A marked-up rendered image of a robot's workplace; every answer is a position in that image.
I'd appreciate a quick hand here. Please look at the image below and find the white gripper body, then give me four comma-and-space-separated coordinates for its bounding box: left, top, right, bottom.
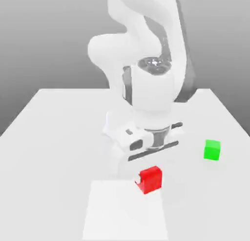
126, 140, 182, 171

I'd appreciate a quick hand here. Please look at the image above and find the small red cube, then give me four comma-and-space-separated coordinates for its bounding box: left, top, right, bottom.
134, 165, 163, 195

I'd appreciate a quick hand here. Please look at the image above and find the small green cube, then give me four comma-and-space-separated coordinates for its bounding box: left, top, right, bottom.
203, 139, 222, 161

